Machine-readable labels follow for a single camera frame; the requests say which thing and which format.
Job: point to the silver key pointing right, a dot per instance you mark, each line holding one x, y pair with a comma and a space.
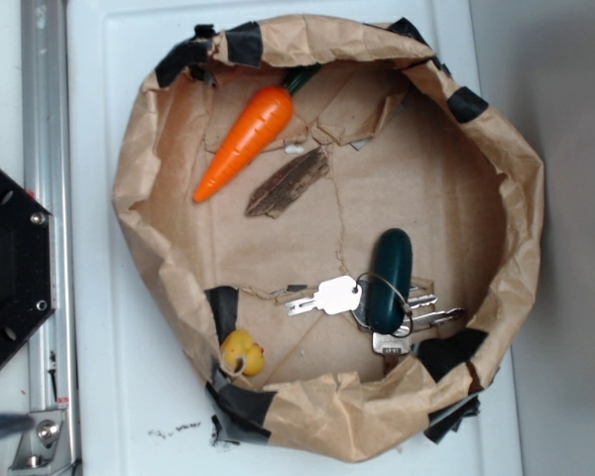
429, 319

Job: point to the dark green oval key fob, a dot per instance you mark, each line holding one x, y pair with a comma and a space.
390, 285

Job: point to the silver key pointing down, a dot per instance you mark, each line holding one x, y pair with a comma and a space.
392, 347

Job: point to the metal corner bracket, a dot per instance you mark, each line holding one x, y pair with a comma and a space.
44, 449

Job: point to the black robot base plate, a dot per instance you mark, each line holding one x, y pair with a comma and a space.
26, 284

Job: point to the brown paper bag basin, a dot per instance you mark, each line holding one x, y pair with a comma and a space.
408, 148

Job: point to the yellow rubber duck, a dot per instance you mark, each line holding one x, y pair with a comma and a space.
241, 354

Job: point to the white-headed silver key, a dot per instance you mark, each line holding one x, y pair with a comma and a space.
333, 296

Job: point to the brown bark wood piece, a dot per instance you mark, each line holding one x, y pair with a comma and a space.
287, 184

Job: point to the aluminium extrusion rail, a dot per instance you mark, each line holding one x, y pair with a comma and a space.
52, 349

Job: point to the orange plastic toy carrot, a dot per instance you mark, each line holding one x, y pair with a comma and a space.
266, 115

